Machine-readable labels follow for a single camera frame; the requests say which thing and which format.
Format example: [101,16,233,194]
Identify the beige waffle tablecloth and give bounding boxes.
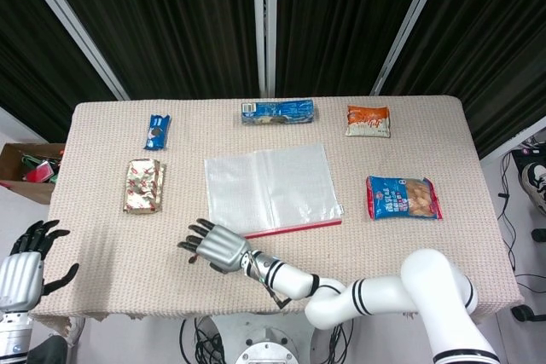
[27,95,525,323]

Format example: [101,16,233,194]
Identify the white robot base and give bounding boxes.
[211,315,317,364]

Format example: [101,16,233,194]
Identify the brown cardboard box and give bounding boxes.
[0,142,67,205]

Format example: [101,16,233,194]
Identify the gold snack packet red print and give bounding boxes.
[122,158,167,215]

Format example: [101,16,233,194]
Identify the blue red snack bag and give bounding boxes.
[365,175,444,222]

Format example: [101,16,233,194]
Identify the long blue cookie box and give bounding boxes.
[240,99,319,125]

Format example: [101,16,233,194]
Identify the black cables under table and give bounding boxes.
[178,316,227,364]

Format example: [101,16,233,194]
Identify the red item in box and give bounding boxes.
[26,161,55,184]

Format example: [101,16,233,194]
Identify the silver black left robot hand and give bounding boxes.
[0,219,80,312]

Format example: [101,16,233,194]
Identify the black white sneaker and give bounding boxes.
[522,162,546,216]

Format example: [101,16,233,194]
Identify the white frame post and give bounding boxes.
[369,0,451,96]
[251,0,278,99]
[10,0,131,101]

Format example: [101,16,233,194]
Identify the small blue cookie packet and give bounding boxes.
[142,113,171,152]

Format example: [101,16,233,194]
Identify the black floor cable bundle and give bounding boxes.
[497,151,546,292]

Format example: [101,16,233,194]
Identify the orange white snack packet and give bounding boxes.
[345,104,392,139]

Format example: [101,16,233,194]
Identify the black curtain panel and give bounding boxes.
[381,0,546,159]
[0,0,116,143]
[276,0,432,97]
[38,0,261,100]

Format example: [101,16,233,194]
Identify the clear zip bag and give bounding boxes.
[203,142,345,240]

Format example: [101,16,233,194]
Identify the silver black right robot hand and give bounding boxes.
[177,218,253,274]

